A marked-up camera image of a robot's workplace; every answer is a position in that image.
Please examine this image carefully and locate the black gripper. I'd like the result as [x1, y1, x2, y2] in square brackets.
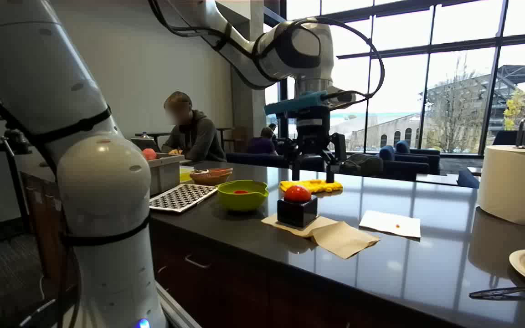
[286, 111, 348, 184]

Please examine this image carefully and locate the green plastic bowl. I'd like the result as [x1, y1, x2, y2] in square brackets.
[215, 179, 270, 214]

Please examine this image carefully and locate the dark wood counter cabinet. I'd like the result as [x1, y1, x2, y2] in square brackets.
[151, 219, 452, 328]

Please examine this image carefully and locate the yellow cloth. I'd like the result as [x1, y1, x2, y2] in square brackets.
[279, 179, 345, 197]

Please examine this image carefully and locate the red toy tomato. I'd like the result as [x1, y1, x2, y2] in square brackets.
[283, 184, 314, 206]

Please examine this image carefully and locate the black cube box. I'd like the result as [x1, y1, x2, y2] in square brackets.
[275, 195, 319, 230]

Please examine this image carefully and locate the dark backpack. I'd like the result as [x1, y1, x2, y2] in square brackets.
[341, 153, 387, 179]

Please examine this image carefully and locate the person in dark top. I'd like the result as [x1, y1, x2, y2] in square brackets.
[246, 124, 281, 157]

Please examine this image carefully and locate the navy blue sofa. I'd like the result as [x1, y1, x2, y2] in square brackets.
[224, 152, 328, 173]

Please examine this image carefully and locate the brown paper napkin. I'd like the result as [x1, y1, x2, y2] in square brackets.
[308, 221, 381, 261]
[261, 214, 339, 241]

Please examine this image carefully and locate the white paper napkin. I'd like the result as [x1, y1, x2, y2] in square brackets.
[357, 208, 425, 241]

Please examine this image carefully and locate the blue armchair with cushions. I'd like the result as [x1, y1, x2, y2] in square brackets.
[377, 141, 443, 183]

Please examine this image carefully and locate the seated person in grey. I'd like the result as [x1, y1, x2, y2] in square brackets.
[159, 90, 226, 164]

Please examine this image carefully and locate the small yellow container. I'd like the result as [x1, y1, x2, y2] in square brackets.
[179, 166, 197, 186]

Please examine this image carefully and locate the checkerboard calibration board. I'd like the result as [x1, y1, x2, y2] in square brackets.
[148, 181, 221, 215]

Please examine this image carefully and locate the grey plastic bin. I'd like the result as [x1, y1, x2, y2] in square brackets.
[146, 155, 182, 197]

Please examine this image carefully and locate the blue cushion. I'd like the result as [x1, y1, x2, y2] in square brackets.
[456, 170, 481, 190]

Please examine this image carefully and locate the white paper towel roll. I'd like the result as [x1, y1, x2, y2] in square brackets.
[478, 144, 525, 228]

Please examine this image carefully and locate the dark metal utensil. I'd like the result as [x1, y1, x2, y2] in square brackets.
[469, 286, 525, 303]

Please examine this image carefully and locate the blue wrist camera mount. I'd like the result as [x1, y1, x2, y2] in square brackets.
[264, 90, 359, 119]

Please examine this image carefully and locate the black window frame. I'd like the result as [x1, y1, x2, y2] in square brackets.
[264, 0, 525, 157]

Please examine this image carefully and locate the black camera on stand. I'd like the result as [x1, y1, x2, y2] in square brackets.
[2, 128, 35, 159]

